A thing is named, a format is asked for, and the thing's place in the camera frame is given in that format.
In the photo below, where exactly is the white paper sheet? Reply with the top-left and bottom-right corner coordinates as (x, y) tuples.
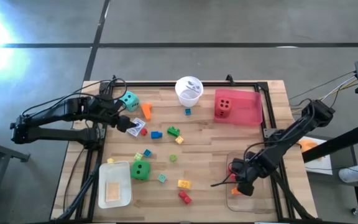
(298, 136), (334, 175)

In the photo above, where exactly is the tan box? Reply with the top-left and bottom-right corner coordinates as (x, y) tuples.
(105, 182), (121, 202)

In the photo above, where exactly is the green two-stud brick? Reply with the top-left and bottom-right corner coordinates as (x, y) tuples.
(167, 125), (181, 138)

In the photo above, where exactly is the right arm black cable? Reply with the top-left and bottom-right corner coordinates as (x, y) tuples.
(210, 141), (279, 187)

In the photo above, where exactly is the white cable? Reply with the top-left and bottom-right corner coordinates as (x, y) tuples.
(287, 70), (358, 110)

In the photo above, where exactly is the orange-yellow brick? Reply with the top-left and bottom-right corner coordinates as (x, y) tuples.
(177, 179), (192, 190)

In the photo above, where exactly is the red two-stud brick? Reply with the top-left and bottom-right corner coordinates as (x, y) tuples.
(178, 190), (193, 205)
(227, 163), (237, 182)

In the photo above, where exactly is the pink plastic bin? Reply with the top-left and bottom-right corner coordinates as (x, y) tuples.
(213, 88), (264, 127)

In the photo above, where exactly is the playing card deck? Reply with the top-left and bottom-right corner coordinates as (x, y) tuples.
(126, 117), (147, 138)

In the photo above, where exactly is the person's foot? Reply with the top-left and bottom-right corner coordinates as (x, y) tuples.
(338, 164), (358, 184)

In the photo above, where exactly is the black desk bar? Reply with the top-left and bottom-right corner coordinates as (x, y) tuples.
(301, 123), (358, 164)

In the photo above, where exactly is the orange object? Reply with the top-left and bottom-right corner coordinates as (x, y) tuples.
(299, 139), (319, 154)

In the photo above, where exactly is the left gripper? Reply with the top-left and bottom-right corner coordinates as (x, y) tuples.
(98, 98), (138, 133)

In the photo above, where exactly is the grey metal side table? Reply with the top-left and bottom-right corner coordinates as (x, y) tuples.
(0, 136), (31, 215)

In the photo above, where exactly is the clear plastic bin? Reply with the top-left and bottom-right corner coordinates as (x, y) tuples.
(225, 151), (265, 214)

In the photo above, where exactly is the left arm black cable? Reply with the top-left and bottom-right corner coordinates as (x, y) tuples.
(20, 77), (129, 119)

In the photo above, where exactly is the red foam die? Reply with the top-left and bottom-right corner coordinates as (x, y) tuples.
(214, 98), (233, 119)

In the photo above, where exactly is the green foam die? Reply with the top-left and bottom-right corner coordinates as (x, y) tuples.
(130, 159), (152, 181)

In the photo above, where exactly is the teal foam die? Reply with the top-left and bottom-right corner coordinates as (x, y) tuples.
(119, 91), (140, 113)

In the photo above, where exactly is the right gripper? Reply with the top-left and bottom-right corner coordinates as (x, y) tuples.
(230, 149), (275, 197)

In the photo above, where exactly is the white plastic cup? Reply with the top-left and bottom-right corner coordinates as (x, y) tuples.
(175, 76), (204, 108)

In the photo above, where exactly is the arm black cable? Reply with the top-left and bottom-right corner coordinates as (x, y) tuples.
(20, 77), (129, 119)
(210, 141), (279, 187)

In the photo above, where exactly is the white plastic bin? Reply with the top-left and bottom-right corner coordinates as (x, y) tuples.
(98, 160), (133, 210)

